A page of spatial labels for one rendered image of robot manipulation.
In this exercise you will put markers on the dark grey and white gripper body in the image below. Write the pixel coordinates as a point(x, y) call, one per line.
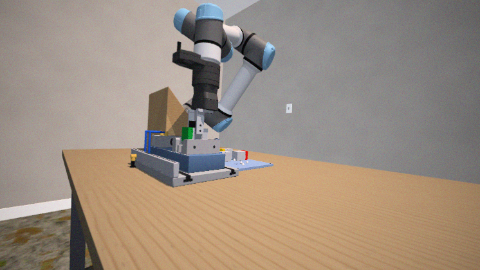
point(205, 65)

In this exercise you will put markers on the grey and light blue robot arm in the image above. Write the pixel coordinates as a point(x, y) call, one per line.
point(208, 27)

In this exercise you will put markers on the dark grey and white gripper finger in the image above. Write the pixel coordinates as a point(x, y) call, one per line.
point(191, 118)
point(200, 114)

